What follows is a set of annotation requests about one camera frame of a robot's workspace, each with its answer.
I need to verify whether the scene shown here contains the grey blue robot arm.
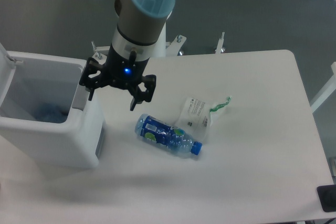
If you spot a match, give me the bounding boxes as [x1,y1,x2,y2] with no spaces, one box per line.
[79,0,176,110]

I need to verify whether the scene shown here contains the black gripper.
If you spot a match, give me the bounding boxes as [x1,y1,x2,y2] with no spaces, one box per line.
[79,44,156,111]

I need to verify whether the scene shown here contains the clear plastic bag green strip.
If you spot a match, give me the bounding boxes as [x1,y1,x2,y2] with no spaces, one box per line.
[174,96,232,142]

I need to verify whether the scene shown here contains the black device at table edge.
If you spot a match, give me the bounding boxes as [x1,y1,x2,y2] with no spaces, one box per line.
[317,185,335,212]

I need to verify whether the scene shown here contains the blue plastic water bottle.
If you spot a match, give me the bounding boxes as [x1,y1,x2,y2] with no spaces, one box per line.
[134,114,203,158]

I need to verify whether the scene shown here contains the white metal base frame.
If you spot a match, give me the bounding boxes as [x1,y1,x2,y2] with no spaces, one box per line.
[91,32,225,60]

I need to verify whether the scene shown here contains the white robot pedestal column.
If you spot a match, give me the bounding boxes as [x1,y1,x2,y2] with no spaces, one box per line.
[150,23,170,58]

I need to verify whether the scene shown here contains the white plastic trash can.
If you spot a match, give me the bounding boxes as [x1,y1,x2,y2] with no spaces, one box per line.
[1,48,105,168]

